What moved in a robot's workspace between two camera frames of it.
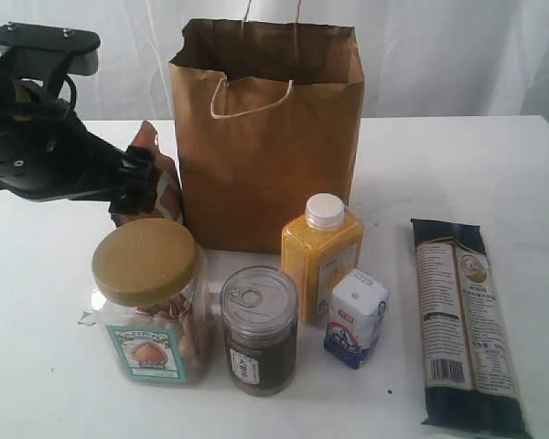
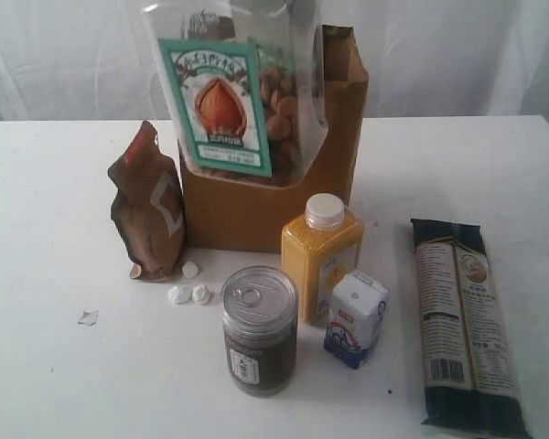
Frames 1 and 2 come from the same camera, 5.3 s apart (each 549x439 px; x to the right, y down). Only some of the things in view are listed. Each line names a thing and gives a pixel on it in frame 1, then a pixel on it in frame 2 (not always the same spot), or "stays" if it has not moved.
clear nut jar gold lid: x=155 y=294 → x=245 y=81
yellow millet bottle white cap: x=320 y=247 stays
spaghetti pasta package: x=469 y=374 stays
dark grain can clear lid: x=260 y=307 stays
